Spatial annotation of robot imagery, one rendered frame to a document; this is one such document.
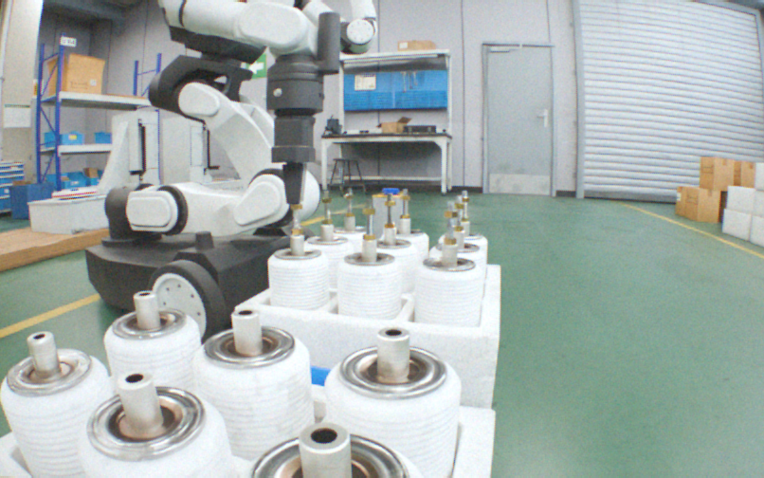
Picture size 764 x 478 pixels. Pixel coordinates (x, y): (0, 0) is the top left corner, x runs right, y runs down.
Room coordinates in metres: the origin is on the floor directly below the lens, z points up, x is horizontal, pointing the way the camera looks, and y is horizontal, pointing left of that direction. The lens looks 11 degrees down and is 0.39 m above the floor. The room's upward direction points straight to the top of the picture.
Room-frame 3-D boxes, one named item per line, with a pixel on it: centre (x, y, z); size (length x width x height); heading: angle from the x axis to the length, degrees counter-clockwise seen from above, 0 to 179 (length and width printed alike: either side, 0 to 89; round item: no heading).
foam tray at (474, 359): (0.71, -0.01, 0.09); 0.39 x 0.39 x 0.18; 74
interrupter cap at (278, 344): (0.29, 0.11, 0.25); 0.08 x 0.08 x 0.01
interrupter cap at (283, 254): (0.63, 0.13, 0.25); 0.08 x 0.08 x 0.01
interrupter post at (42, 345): (0.21, 0.25, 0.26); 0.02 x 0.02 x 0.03
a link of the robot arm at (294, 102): (0.62, 0.13, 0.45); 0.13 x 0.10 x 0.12; 3
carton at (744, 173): (2.97, -3.51, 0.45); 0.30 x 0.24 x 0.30; 162
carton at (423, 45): (5.50, -0.47, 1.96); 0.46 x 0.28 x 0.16; 71
